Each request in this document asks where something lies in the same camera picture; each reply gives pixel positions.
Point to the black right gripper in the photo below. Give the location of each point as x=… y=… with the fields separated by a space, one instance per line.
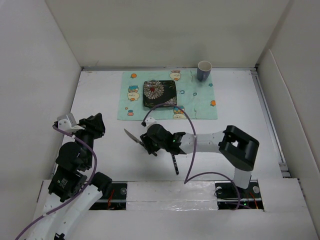
x=148 y=144

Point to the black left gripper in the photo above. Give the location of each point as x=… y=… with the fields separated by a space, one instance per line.
x=94 y=124

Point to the steel knife patterned handle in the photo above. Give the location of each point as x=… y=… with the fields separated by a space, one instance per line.
x=135 y=139

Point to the steel fork patterned handle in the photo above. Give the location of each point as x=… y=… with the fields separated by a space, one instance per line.
x=175 y=164

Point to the black floral square plate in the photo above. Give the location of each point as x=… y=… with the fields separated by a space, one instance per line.
x=159 y=92

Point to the green cartoon print cloth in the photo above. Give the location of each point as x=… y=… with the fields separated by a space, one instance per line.
x=195 y=99

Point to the purple ceramic mug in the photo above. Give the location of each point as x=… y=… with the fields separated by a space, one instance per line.
x=203 y=70

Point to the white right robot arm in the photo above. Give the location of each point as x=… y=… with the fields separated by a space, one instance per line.
x=238 y=147

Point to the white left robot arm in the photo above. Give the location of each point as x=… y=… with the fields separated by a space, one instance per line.
x=76 y=184

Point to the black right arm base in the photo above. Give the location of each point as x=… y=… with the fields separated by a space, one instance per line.
x=228 y=197

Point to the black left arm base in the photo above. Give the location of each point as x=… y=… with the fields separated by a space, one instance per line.
x=115 y=200

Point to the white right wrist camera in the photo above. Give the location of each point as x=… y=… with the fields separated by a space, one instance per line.
x=148 y=122

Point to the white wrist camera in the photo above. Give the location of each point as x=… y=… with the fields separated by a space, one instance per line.
x=148 y=122
x=67 y=123

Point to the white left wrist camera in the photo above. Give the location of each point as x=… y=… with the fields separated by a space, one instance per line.
x=67 y=123

